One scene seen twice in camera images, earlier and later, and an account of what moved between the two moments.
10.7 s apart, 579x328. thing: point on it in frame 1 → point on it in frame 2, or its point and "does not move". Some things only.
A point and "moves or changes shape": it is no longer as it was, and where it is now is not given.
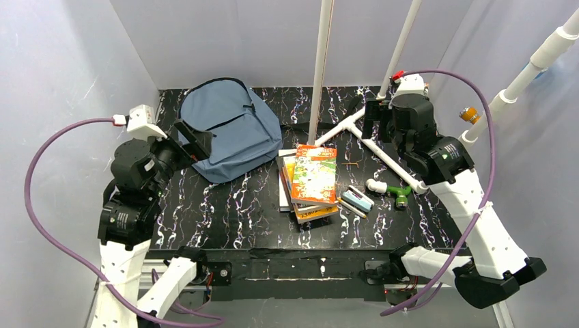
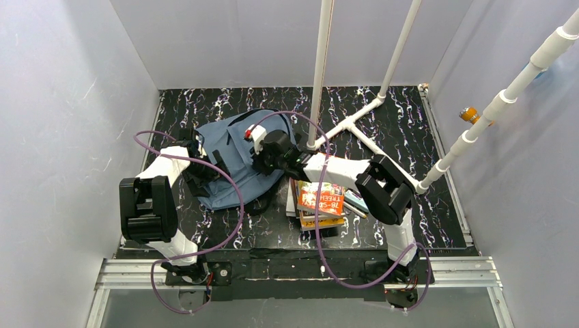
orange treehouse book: (315, 176) moves or changes shape
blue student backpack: (246, 132) → (227, 134)
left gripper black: (190, 143) → (210, 171)
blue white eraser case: (358, 198) does not move
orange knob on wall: (470, 114) does not move
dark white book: (284, 206) → (290, 208)
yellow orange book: (306, 216) → (309, 223)
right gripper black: (373, 119) → (261, 164)
